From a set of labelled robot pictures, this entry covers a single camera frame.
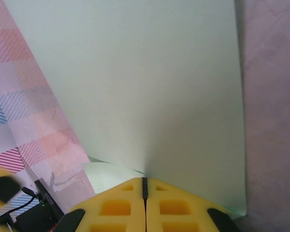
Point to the light green paper sheet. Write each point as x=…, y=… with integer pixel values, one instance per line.
x=147, y=84

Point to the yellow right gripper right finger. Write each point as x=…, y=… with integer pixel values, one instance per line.
x=154, y=212

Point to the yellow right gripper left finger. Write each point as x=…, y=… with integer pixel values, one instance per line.
x=135, y=212

